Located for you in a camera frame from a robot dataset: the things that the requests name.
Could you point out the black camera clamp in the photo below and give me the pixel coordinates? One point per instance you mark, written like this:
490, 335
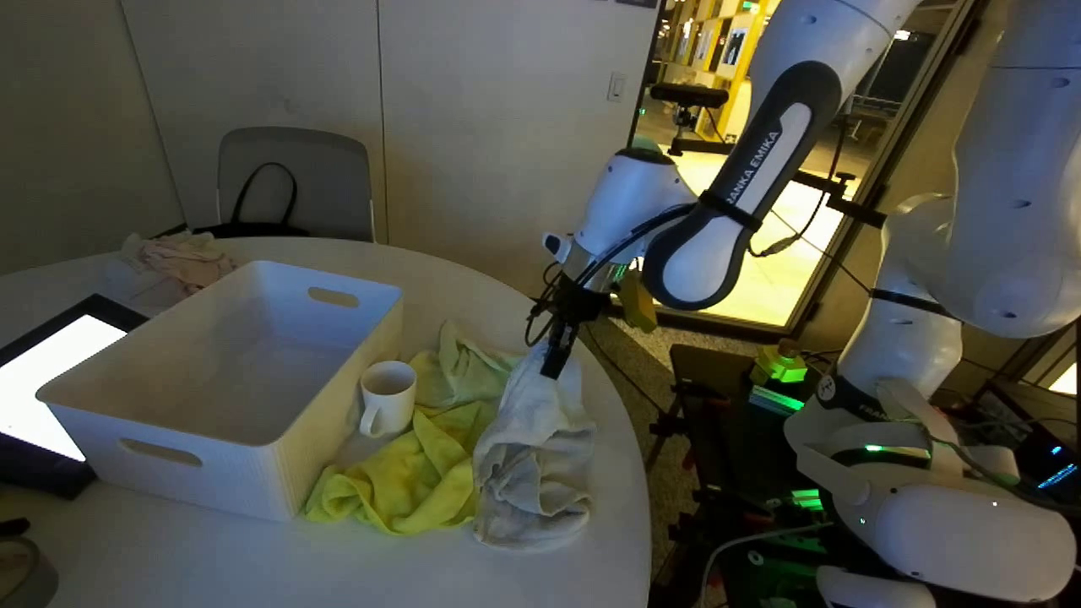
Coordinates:
840, 196

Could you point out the bright yellow towel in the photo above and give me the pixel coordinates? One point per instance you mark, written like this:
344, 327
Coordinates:
392, 486

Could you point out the grey chair with bag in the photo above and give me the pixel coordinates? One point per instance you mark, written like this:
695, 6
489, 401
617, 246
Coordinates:
324, 182

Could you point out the pink crumpled cloth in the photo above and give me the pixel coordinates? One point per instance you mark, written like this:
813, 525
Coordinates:
186, 262

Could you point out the white ceramic mug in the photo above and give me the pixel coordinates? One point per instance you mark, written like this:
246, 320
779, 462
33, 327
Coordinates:
387, 401

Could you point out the yellow wrist mount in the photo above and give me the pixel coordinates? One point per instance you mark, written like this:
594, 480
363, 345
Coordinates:
639, 301

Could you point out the black stool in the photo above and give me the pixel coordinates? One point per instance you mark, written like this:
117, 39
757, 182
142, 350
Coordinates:
687, 104

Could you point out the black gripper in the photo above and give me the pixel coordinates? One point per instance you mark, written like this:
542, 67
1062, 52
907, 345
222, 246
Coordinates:
574, 308

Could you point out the tablet with lit screen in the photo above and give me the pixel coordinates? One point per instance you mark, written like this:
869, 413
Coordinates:
44, 372

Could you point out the white plastic basket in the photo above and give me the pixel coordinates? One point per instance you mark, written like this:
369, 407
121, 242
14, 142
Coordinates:
225, 372

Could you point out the light green towel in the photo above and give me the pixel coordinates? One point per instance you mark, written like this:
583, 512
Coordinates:
469, 365

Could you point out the black robot cart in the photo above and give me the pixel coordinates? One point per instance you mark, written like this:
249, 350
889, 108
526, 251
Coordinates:
721, 450

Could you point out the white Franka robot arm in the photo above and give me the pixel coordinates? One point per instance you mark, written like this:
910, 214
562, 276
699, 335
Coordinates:
1014, 225

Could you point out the pale grey white towel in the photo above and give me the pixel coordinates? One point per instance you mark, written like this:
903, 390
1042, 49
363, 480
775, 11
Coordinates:
527, 450

